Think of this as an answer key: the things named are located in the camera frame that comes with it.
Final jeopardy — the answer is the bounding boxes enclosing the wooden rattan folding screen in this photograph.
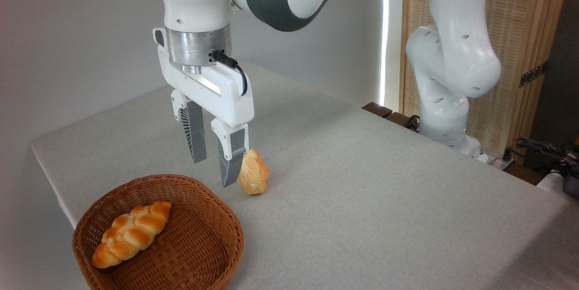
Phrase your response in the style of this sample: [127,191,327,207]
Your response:
[399,0,573,159]

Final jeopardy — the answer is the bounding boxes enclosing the short braided bread loaf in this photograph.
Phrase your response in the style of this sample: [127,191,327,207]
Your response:
[237,148,271,196]

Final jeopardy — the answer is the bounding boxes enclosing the black cable bundle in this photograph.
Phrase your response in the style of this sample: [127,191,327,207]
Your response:
[502,137,579,169]

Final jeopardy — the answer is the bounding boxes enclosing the light grey tablecloth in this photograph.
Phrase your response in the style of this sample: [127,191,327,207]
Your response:
[30,60,579,290]

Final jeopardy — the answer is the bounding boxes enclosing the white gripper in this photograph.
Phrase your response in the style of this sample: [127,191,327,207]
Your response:
[153,27,255,189]

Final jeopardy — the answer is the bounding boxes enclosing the long braided bread loaf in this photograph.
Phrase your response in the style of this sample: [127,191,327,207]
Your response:
[91,200,173,270]

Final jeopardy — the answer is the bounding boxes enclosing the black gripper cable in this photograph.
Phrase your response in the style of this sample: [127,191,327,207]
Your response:
[210,50,249,97]

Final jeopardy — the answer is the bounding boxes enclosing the white power strip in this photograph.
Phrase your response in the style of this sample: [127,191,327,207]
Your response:
[479,152,517,172]

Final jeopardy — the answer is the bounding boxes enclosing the brown woven wicker basket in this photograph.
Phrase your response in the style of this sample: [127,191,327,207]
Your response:
[71,174,245,290]

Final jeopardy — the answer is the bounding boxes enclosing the dark brown wooden block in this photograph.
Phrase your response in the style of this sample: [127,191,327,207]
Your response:
[361,102,394,119]
[384,112,420,133]

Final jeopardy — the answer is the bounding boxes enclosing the dark metal screen hinge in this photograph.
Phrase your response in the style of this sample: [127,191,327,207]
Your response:
[519,60,550,88]

